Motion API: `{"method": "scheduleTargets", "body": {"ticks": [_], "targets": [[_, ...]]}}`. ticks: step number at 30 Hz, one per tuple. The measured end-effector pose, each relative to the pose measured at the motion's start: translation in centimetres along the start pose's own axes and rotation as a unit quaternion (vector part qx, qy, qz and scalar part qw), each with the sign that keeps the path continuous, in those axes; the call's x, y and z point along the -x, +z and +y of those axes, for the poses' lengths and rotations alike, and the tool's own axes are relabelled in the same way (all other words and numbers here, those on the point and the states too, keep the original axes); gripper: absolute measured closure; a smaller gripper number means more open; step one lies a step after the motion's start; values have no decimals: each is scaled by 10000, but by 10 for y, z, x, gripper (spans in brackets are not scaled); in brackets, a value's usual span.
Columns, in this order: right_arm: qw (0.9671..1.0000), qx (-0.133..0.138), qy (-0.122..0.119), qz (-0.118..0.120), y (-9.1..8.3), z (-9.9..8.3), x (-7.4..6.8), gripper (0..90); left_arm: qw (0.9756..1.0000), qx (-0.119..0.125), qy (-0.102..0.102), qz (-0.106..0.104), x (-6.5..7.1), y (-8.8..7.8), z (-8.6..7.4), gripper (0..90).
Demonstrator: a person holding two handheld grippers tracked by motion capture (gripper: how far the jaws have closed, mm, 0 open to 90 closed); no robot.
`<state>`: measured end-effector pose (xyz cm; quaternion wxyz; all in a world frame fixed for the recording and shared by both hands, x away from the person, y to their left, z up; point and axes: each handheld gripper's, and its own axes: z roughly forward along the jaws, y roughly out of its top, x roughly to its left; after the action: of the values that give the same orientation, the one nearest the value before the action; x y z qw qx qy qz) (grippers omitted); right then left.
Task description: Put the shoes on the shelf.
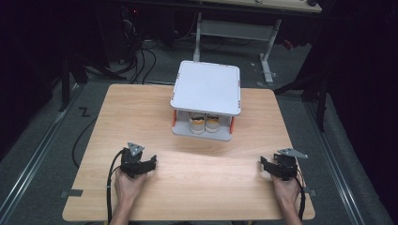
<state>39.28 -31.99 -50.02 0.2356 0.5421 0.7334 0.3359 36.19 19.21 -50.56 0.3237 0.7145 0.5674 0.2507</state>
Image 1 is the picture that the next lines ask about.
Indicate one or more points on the small red object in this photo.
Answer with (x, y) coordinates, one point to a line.
(288, 44)

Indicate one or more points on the black metal stand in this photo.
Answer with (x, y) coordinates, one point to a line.
(319, 90)
(67, 81)

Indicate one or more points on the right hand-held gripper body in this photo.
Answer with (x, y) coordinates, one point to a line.
(286, 164)

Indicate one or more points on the desk with white metal frame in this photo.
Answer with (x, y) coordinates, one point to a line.
(237, 29)

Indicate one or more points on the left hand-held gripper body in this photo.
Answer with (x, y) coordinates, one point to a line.
(133, 161)

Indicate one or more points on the white two-tier shoe rack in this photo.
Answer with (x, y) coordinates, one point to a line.
(206, 87)

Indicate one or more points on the grey table edge bracket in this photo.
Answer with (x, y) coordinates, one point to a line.
(72, 193)
(309, 191)

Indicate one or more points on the person's right hand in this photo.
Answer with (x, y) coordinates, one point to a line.
(286, 189)

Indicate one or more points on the metal floor rail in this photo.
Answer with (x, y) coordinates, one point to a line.
(336, 162)
(34, 153)

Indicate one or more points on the person's left hand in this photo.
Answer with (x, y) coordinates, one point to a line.
(128, 186)

